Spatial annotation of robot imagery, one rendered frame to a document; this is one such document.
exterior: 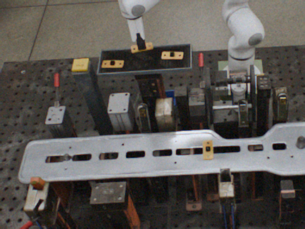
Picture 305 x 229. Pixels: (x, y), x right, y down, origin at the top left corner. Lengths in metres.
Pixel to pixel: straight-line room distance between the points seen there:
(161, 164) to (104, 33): 2.21
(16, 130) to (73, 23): 1.74
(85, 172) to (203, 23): 2.19
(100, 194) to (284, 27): 2.37
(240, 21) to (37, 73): 1.21
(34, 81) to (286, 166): 1.45
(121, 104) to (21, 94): 0.89
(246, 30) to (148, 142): 0.58
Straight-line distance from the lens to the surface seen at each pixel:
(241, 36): 1.92
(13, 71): 2.73
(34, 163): 1.91
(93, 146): 1.87
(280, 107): 1.83
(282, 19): 3.78
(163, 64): 1.85
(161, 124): 1.84
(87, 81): 1.96
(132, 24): 1.71
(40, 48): 3.90
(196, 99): 1.83
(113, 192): 1.71
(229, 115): 1.91
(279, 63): 2.46
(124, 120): 1.83
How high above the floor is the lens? 2.48
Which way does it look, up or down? 49 degrees down
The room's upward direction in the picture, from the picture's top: 7 degrees counter-clockwise
